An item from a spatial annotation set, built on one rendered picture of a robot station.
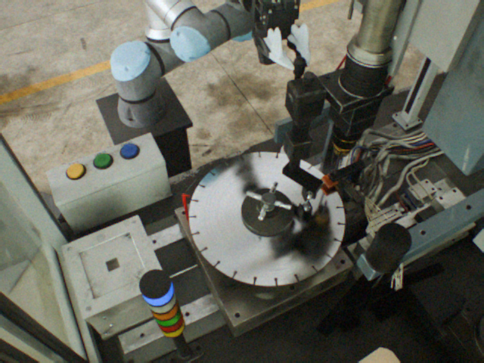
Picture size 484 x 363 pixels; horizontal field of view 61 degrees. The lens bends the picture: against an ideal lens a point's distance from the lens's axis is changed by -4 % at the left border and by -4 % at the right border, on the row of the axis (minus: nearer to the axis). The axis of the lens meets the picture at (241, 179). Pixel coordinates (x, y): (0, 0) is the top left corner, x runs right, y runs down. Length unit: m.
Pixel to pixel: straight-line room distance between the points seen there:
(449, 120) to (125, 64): 0.86
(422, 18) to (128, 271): 0.71
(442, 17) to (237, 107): 1.92
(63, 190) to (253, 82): 1.75
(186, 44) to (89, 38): 2.29
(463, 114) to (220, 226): 0.50
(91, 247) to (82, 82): 1.93
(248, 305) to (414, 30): 0.61
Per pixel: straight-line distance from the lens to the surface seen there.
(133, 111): 1.34
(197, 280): 1.05
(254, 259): 0.85
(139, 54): 1.26
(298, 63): 0.72
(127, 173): 1.06
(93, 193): 1.08
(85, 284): 0.94
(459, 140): 0.70
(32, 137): 2.58
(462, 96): 0.67
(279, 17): 0.79
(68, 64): 2.97
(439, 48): 0.65
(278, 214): 0.89
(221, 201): 0.92
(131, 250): 0.95
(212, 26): 0.92
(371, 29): 0.67
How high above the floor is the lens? 1.72
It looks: 54 degrees down
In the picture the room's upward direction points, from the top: 1 degrees clockwise
